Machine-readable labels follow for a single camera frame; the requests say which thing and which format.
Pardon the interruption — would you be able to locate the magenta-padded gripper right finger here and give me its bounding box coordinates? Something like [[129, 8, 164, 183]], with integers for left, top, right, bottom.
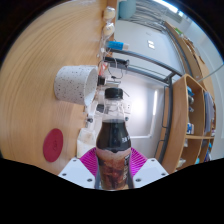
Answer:
[[128, 146, 170, 189]]

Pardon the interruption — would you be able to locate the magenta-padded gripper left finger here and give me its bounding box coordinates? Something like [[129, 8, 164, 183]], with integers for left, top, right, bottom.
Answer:
[[57, 147, 100, 190]]

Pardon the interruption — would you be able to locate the dark cola drink bottle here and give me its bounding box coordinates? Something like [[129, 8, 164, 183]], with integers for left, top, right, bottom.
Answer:
[[95, 87, 133, 191]]

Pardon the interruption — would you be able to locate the crumpled white tissue bag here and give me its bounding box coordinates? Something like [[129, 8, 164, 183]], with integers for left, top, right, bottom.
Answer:
[[76, 128, 98, 159]]

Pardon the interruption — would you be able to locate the flat round red coaster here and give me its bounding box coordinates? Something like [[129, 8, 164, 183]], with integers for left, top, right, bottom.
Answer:
[[42, 128, 64, 163]]

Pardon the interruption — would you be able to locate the white speckled cup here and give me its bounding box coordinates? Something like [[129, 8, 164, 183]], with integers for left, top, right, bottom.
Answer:
[[53, 64, 100, 107]]

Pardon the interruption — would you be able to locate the black cylinder gadget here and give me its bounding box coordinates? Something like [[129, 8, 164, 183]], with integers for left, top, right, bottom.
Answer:
[[103, 57, 130, 67]]

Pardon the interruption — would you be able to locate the blue white tube bottle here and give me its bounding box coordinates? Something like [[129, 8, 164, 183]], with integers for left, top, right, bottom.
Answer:
[[105, 40, 131, 51]]

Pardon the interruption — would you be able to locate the small white round roll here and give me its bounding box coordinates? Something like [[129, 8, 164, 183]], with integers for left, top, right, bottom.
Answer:
[[102, 22, 116, 37], [103, 7, 116, 21]]

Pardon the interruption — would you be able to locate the teal bed cushion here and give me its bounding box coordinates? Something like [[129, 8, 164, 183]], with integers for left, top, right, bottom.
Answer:
[[116, 0, 138, 19]]

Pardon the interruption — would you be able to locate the wooden wall shelf unit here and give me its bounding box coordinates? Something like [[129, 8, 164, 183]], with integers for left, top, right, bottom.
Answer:
[[159, 73, 218, 174]]

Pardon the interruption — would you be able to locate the grey metal bed frame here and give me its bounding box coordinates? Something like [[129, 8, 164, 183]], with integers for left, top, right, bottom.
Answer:
[[109, 48, 184, 164]]

